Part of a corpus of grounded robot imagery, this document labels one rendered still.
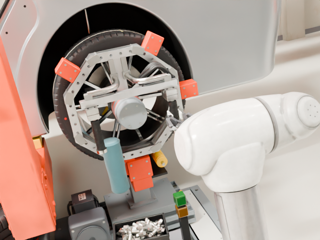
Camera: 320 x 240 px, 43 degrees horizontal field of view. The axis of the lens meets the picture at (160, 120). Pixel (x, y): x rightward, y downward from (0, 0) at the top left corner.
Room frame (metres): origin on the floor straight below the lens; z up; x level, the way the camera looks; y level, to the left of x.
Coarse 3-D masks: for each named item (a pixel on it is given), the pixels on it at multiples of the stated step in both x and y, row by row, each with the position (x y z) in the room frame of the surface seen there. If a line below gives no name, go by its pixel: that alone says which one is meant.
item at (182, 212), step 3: (177, 207) 1.27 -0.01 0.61; (183, 207) 1.27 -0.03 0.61; (186, 207) 1.27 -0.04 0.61; (177, 210) 1.26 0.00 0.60; (180, 210) 1.26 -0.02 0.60; (183, 210) 1.26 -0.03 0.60; (186, 210) 1.26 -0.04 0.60; (177, 213) 1.27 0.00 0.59; (180, 213) 1.26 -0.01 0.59; (183, 213) 1.26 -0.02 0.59; (186, 213) 1.26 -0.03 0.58; (180, 216) 1.26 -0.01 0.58; (183, 216) 1.26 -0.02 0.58
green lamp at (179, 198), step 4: (176, 192) 1.30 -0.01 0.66; (180, 192) 1.29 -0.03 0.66; (176, 196) 1.27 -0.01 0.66; (180, 196) 1.27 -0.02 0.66; (184, 196) 1.27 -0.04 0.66; (176, 200) 1.26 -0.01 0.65; (180, 200) 1.26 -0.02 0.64; (184, 200) 1.26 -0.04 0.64; (176, 204) 1.26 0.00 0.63; (180, 204) 1.26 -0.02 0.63; (184, 204) 1.26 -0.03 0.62
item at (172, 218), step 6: (174, 180) 2.23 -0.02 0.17; (174, 186) 2.14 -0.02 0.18; (186, 198) 2.01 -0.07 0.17; (102, 204) 2.13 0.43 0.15; (186, 204) 1.95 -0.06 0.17; (174, 210) 1.91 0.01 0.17; (192, 210) 1.88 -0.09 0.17; (108, 216) 2.00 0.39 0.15; (168, 216) 1.90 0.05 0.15; (174, 216) 1.86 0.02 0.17; (192, 216) 1.88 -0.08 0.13; (108, 222) 1.94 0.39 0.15; (168, 222) 1.85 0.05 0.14; (174, 222) 1.86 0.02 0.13; (168, 228) 1.85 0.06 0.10
